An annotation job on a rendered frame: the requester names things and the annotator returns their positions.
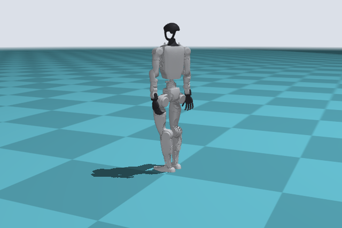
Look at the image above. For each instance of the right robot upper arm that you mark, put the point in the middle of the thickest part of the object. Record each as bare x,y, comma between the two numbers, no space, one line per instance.
186,69

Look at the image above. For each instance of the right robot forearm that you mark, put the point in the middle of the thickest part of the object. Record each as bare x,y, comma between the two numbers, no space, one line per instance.
186,82

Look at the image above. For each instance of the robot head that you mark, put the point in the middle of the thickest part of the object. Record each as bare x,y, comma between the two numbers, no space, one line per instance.
172,28

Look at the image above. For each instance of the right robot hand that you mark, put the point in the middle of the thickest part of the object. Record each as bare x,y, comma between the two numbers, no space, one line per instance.
188,100

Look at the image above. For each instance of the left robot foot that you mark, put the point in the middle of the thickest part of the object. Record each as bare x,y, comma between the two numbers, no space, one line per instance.
164,169

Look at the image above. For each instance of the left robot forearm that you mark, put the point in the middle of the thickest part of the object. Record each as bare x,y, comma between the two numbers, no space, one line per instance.
153,84

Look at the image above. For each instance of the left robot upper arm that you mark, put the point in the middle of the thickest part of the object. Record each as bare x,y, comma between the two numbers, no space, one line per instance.
156,53

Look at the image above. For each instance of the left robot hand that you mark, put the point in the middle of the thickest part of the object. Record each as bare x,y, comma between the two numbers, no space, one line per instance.
155,105

